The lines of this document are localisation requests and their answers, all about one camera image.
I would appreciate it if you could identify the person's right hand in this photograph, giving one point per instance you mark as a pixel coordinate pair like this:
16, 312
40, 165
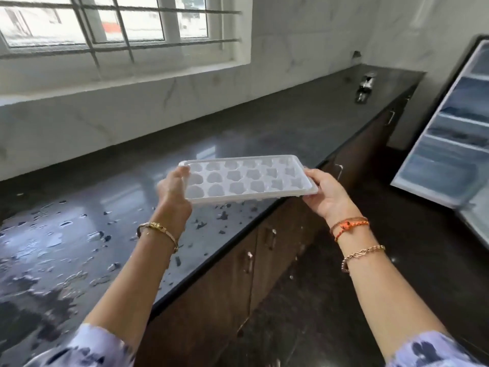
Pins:
329, 198

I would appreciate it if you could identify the person's left hand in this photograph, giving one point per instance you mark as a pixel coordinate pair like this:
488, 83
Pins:
174, 202

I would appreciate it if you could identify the person's left thumb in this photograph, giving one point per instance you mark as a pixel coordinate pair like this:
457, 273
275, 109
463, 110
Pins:
183, 175

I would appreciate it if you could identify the person's right thumb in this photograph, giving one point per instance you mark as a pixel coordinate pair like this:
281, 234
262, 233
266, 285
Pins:
316, 177

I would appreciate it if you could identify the white plastic ice cube tray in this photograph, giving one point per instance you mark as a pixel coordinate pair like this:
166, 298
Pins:
244, 179

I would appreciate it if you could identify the person's right forearm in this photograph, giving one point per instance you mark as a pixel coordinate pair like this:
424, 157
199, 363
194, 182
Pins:
382, 286

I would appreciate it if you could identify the person's left forearm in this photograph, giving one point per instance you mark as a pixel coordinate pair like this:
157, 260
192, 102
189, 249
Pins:
133, 278

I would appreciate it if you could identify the small metallic object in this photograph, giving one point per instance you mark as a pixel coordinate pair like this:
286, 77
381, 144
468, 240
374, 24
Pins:
365, 87

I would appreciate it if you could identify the open refrigerator door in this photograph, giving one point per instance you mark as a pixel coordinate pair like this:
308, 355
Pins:
447, 129

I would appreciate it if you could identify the window with metal grille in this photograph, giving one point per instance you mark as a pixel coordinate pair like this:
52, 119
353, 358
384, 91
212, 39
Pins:
110, 26

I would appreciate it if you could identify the patterned lilac left sleeve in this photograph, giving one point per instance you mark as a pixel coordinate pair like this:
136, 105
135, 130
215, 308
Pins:
82, 347

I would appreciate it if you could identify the patterned lilac sleeve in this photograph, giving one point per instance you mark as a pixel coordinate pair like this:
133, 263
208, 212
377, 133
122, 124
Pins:
431, 351
82, 347

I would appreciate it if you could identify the patterned lilac right sleeve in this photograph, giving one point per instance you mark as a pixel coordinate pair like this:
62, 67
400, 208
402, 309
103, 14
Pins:
431, 351

